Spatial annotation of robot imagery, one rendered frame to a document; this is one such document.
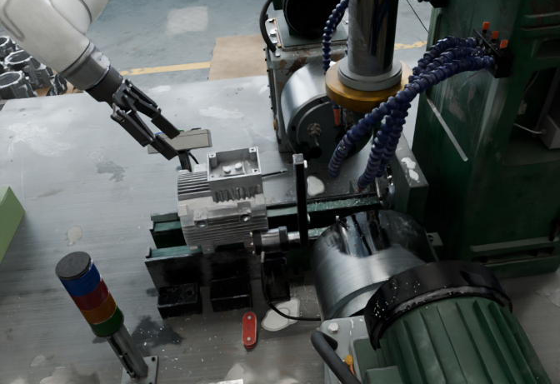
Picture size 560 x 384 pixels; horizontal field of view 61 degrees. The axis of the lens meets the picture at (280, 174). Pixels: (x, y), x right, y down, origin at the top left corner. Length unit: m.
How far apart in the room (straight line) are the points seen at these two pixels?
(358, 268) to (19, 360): 0.87
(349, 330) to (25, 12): 0.77
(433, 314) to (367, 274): 0.28
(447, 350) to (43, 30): 0.83
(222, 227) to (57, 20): 0.54
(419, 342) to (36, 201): 1.40
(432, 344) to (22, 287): 1.18
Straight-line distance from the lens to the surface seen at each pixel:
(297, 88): 1.33
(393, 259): 0.86
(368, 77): 0.95
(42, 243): 1.59
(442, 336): 0.58
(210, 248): 1.15
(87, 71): 1.01
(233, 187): 1.07
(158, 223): 1.32
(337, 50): 1.47
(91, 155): 1.84
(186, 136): 1.32
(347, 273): 0.86
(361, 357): 0.75
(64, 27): 1.00
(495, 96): 0.92
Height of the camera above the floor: 1.84
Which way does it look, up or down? 42 degrees down
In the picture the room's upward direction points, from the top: 6 degrees counter-clockwise
